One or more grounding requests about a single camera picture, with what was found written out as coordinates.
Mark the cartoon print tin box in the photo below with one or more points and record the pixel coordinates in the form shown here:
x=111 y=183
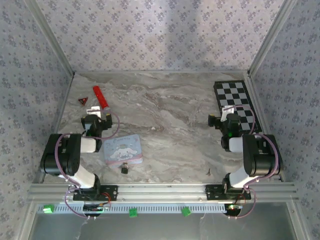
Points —
x=122 y=150

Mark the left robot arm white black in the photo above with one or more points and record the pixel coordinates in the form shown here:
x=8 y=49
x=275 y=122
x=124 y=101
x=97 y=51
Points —
x=60 y=155

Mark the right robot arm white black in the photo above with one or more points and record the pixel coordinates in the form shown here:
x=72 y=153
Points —
x=262 y=155

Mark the red tube with clear cap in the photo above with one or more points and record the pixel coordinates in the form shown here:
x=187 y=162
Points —
x=100 y=97

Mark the red black triangle piece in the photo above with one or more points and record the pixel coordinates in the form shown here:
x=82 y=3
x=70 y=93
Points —
x=83 y=100

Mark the black white checkered board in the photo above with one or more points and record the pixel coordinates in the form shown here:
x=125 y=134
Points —
x=235 y=97

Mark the green terminal connector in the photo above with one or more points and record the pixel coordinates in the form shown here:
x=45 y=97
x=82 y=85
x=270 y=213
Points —
x=133 y=212
x=186 y=211
x=48 y=209

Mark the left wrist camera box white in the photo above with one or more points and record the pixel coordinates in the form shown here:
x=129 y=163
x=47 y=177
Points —
x=94 y=109

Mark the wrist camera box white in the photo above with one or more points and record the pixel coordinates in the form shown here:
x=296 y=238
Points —
x=94 y=109
x=226 y=111

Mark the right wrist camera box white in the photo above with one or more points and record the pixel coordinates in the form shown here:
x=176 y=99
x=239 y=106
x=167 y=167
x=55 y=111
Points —
x=226 y=111

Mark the aluminium table edge rail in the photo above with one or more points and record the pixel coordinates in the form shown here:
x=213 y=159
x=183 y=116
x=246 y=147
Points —
x=160 y=72
x=255 y=87
x=60 y=120

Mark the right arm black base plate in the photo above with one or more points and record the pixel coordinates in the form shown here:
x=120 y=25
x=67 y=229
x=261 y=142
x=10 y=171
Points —
x=212 y=192

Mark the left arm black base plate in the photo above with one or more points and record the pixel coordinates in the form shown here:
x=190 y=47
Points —
x=112 y=192

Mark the long aluminium base rail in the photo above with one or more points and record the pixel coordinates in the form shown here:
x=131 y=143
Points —
x=162 y=192

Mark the aluminium frame post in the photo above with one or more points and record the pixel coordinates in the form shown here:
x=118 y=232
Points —
x=272 y=37
x=50 y=37

